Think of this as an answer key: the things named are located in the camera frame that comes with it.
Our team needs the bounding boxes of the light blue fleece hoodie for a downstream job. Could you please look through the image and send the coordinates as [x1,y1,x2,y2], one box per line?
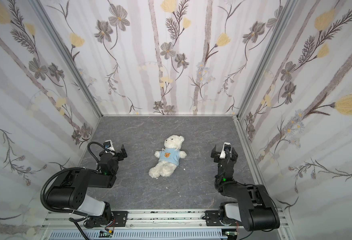
[159,148,180,166]

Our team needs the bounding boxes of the white plush teddy bear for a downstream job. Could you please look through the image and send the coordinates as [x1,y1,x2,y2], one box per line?
[148,135,187,179]

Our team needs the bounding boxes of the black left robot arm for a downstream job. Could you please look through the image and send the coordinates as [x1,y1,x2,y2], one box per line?
[40,140,127,217]

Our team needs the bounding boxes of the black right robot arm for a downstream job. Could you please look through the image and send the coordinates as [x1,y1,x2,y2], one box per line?
[206,143,280,232]

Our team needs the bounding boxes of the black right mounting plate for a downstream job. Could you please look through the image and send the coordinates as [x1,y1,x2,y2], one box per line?
[202,210,243,227]

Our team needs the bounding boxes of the black mounting plate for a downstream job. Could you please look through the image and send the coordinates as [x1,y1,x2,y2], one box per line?
[202,210,243,227]
[83,210,128,229]

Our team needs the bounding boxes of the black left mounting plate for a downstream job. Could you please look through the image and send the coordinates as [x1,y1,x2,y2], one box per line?
[83,210,128,229]

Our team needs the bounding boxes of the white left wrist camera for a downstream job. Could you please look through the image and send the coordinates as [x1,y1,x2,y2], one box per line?
[103,140,115,153]

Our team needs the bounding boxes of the black corrugated right cable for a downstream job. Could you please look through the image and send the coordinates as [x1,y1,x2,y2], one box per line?
[87,141,106,164]

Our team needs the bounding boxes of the black corrugated cable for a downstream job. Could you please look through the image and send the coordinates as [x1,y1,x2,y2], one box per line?
[40,166,89,240]
[87,141,106,164]

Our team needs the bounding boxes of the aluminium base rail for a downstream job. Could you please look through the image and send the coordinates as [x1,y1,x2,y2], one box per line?
[41,209,289,230]

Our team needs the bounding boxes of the black corrugated left cable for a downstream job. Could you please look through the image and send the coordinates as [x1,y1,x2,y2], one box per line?
[40,166,89,240]

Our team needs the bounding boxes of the white slotted cable duct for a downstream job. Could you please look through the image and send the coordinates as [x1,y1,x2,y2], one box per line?
[48,229,228,240]

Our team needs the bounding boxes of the aluminium corner post right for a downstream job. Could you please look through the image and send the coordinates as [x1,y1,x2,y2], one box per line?
[236,0,299,119]

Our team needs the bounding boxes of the aluminium corner post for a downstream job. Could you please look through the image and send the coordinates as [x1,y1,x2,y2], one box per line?
[28,0,103,118]
[236,0,299,119]

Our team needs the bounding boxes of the aluminium corner post left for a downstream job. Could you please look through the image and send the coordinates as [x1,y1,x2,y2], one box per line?
[28,0,103,118]

